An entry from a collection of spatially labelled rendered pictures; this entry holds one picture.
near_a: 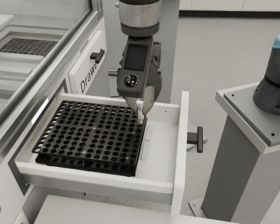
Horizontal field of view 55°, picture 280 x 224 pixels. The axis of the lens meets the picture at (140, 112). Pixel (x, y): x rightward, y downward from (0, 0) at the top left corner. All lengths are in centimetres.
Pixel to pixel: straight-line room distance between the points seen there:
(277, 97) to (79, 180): 62
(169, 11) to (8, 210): 114
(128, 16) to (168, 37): 103
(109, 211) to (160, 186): 17
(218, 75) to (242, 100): 160
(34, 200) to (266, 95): 71
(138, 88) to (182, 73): 206
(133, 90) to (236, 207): 86
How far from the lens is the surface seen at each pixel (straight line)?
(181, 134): 58
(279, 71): 87
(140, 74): 47
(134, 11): 48
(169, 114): 72
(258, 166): 102
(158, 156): 65
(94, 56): 88
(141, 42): 50
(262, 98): 93
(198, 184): 165
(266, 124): 89
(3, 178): 58
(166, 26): 147
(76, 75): 79
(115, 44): 235
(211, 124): 201
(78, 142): 61
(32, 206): 71
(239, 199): 117
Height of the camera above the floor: 134
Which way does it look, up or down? 41 degrees down
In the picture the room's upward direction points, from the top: straight up
